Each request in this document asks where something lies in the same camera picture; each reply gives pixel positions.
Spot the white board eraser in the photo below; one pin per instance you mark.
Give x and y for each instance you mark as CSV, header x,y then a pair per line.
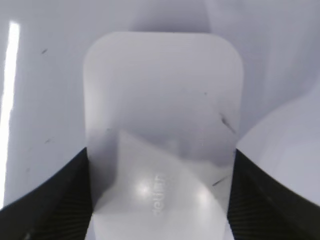
x,y
162,113

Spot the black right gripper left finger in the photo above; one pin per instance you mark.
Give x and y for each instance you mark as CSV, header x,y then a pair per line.
x,y
59,209

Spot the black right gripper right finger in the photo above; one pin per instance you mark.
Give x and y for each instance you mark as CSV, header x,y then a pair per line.
x,y
261,208

